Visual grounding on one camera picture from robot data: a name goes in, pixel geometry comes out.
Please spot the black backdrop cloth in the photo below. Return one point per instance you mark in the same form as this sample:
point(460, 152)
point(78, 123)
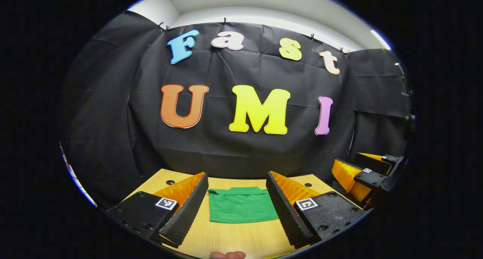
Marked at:
point(226, 153)

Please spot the ceiling light panel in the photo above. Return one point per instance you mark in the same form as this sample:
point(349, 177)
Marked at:
point(380, 40)

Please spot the row of black cloth clips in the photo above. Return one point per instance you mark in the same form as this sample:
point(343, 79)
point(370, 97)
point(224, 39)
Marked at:
point(224, 21)

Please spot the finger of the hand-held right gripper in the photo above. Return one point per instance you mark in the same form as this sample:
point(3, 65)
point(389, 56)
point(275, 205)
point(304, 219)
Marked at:
point(373, 179)
point(371, 163)

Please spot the dark metal stand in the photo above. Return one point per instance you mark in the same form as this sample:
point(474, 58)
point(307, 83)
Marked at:
point(404, 81)

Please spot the green T-shirt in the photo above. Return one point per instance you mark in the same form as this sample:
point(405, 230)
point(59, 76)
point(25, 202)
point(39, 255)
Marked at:
point(241, 208)

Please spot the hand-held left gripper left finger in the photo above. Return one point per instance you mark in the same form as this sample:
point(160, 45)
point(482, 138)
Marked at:
point(186, 213)

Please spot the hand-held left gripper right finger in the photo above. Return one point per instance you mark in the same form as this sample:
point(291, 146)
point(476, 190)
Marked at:
point(286, 213)

